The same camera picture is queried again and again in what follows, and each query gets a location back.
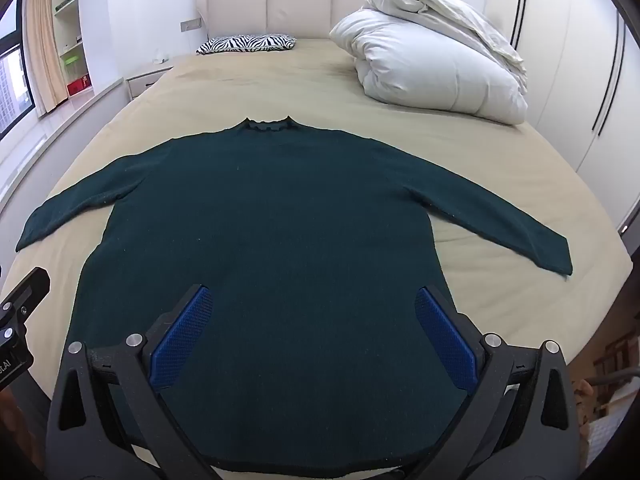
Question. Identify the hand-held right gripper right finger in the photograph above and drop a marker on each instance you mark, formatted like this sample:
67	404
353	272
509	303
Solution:
445	332

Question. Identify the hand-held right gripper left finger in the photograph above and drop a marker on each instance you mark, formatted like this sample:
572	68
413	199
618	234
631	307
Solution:
182	332

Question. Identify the dark green sweater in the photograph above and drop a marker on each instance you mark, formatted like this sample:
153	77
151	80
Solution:
275	235

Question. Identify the white window bench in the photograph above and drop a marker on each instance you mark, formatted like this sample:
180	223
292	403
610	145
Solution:
55	130

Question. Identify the white nightstand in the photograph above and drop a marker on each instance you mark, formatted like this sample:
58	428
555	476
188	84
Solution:
145	82

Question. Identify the red box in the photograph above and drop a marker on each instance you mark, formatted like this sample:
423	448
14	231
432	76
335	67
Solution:
78	86

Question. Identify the window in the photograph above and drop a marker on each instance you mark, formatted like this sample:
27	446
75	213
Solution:
12	75

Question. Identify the white folded duvet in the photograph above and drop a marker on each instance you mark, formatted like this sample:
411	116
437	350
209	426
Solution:
425	60

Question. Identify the beige bed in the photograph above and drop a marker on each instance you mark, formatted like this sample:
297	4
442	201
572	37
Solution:
325	80

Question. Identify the green box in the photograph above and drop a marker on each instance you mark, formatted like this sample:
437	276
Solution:
71	60

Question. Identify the beige curtain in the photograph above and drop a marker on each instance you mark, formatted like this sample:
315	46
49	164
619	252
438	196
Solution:
45	45

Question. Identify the zebra print pillow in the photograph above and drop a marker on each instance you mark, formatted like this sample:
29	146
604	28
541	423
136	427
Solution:
247	43

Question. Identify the white wardrobe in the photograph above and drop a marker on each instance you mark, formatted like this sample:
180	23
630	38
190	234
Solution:
565	60

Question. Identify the wall switch panel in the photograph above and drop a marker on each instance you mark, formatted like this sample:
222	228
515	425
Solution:
190	24

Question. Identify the white wall shelf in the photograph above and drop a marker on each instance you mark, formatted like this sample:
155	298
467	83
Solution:
70	25

